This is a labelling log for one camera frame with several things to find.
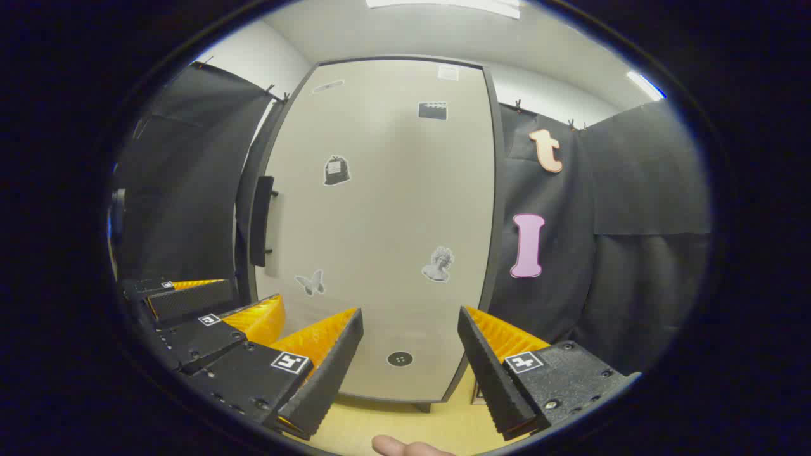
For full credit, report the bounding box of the black backdrop cloth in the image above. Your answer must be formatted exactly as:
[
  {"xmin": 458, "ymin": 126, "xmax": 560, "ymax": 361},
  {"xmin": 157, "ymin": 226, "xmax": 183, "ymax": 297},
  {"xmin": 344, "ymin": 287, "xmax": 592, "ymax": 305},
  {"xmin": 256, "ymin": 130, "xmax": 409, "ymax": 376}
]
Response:
[{"xmin": 114, "ymin": 62, "xmax": 712, "ymax": 376}]

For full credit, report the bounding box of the black cabinet door handle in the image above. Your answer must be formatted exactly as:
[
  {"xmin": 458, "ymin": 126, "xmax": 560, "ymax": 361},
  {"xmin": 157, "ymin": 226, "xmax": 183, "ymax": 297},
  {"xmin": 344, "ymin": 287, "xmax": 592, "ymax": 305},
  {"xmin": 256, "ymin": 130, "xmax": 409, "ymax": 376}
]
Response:
[{"xmin": 249, "ymin": 176, "xmax": 279, "ymax": 268}]

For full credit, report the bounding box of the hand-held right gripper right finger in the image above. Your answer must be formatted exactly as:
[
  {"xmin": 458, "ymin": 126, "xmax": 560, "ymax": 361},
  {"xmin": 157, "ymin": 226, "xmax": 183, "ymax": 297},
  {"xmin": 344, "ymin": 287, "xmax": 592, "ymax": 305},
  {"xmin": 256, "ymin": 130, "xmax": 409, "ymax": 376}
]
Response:
[{"xmin": 457, "ymin": 306, "xmax": 641, "ymax": 442}]

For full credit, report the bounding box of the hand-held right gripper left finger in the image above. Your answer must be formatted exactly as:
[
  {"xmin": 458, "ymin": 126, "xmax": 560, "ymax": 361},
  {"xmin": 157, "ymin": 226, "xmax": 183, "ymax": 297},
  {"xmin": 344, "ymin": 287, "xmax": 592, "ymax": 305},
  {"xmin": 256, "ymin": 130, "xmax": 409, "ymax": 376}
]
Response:
[{"xmin": 190, "ymin": 308, "xmax": 365, "ymax": 440}]

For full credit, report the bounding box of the ceiling light panel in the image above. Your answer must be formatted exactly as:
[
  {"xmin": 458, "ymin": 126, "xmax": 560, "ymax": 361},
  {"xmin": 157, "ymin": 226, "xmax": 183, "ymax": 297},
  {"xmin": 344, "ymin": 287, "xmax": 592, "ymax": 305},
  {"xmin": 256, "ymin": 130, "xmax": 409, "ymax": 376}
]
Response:
[
  {"xmin": 366, "ymin": 0, "xmax": 521, "ymax": 20},
  {"xmin": 626, "ymin": 70, "xmax": 667, "ymax": 101}
]

